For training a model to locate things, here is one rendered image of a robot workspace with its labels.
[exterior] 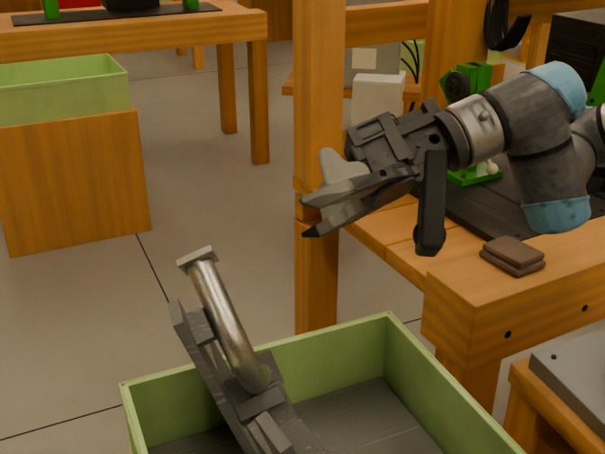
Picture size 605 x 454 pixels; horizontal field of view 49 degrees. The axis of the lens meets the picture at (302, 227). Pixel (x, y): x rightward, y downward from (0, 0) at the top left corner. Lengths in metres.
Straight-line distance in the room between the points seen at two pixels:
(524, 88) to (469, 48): 1.00
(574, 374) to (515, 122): 0.48
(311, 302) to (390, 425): 0.83
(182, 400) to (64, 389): 1.53
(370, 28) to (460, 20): 0.22
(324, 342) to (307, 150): 0.70
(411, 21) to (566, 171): 1.02
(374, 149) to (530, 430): 0.61
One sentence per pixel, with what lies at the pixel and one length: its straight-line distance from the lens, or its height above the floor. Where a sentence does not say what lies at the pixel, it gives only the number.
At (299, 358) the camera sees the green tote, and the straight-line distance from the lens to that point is 0.99.
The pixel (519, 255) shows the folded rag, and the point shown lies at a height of 0.93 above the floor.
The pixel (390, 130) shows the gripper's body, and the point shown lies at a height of 1.31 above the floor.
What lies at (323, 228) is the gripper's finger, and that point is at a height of 1.18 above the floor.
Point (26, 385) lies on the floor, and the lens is 2.53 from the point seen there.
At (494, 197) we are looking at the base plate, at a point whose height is 0.90.
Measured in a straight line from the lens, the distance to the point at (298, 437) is 0.57.
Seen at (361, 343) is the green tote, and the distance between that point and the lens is 1.03.
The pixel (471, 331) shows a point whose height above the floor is 0.85.
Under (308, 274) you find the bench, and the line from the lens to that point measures 1.74.
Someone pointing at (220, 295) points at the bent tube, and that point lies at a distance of 0.71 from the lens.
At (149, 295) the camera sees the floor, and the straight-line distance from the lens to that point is 2.85.
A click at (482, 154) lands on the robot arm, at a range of 0.76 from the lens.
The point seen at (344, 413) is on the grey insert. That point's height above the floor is 0.85.
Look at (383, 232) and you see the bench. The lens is 1.42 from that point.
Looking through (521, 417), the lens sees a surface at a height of 0.77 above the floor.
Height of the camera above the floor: 1.55
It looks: 28 degrees down
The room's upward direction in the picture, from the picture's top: straight up
